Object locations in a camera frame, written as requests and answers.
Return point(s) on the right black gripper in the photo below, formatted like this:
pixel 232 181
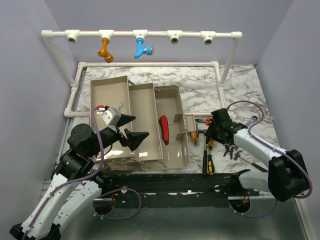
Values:
pixel 210 132

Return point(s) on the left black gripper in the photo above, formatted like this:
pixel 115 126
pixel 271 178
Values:
pixel 134 138

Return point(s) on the yellow short screwdriver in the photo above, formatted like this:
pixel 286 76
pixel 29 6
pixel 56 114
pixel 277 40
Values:
pixel 209 143

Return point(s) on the claw hammer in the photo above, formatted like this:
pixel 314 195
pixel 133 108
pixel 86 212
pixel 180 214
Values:
pixel 202 132

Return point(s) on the brown translucent tool box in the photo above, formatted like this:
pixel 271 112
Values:
pixel 147 103

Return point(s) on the red utility knife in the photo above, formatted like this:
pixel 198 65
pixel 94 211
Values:
pixel 164 125

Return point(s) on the yellow black screwdriver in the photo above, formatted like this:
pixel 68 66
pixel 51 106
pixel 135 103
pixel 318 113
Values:
pixel 210 164

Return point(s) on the black long screwdriver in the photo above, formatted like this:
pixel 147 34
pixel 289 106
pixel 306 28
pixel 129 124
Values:
pixel 205 158

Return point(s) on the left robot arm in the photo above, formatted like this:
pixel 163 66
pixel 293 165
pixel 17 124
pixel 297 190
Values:
pixel 72 187

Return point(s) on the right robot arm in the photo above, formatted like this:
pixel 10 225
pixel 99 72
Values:
pixel 287 175

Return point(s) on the black needle nose pliers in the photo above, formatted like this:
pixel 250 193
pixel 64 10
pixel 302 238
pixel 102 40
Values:
pixel 229 149

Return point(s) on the small black hammer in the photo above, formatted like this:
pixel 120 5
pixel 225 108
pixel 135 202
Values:
pixel 238 155

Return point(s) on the silver combination wrench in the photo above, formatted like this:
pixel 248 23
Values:
pixel 252 120

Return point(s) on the orange plastic faucet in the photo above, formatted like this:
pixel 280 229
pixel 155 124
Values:
pixel 108 57

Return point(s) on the blue plastic faucet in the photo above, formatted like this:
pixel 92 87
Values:
pixel 143 50

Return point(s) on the orange handled pliers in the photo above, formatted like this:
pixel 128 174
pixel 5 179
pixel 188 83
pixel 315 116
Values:
pixel 207 120

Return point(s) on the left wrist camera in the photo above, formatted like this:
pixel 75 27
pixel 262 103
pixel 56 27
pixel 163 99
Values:
pixel 109 115

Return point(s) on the black metal base rail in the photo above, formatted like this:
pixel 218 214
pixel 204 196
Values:
pixel 172 190

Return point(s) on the white PVC pipe frame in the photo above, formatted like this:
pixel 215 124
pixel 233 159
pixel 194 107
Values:
pixel 72 35

